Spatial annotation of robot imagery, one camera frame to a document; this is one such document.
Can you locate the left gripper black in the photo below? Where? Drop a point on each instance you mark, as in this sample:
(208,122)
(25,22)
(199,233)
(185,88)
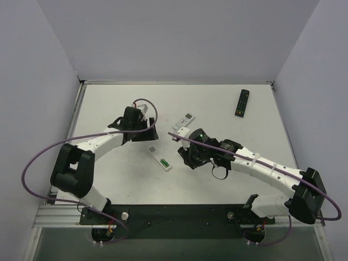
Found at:
(145,131)

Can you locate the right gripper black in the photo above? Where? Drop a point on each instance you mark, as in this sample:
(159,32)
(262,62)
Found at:
(188,156)

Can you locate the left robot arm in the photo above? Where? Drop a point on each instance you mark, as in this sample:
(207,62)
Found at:
(73,172)

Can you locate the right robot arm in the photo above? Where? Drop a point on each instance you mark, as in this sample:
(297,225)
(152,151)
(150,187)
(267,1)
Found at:
(302,192)

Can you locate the white AC remote with display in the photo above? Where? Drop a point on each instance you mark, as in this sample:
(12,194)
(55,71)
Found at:
(183,121)

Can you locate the black TV remote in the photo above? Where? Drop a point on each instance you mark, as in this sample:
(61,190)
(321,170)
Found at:
(242,102)

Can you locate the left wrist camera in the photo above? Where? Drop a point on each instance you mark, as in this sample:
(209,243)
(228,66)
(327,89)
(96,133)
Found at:
(142,107)

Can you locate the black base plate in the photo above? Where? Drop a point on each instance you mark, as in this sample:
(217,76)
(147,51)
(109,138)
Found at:
(177,221)

